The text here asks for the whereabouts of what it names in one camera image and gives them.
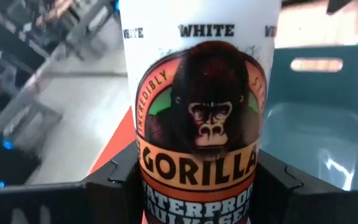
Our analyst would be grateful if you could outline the orange white Gorilla sealant tube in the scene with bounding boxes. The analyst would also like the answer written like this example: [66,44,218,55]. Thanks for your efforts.
[119,0,282,224]

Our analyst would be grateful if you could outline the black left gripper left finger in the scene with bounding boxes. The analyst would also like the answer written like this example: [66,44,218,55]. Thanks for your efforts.
[85,141,144,224]

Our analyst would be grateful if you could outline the black device with blue lights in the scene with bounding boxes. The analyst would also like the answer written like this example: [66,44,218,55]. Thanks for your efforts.
[0,136,42,189]

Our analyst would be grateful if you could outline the grey metal frame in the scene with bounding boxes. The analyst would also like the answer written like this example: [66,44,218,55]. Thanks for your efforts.
[0,0,117,156]

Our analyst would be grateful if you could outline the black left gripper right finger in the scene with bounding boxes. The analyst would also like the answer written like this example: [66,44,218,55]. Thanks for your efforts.
[250,149,307,224]

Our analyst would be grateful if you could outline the teal plastic bin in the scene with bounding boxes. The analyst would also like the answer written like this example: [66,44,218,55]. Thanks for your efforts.
[261,45,358,192]

